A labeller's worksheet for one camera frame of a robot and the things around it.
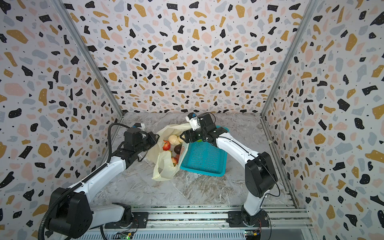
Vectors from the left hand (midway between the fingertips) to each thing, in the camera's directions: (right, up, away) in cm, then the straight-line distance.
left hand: (160, 132), depth 82 cm
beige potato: (+5, -6, +17) cm, 19 cm away
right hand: (+12, 0, 0) cm, 12 cm away
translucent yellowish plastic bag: (+3, -18, -4) cm, 19 cm away
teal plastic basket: (+24, -17, +15) cm, 33 cm away
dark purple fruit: (+8, -11, +13) cm, 19 cm away
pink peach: (+7, -17, +7) cm, 20 cm away
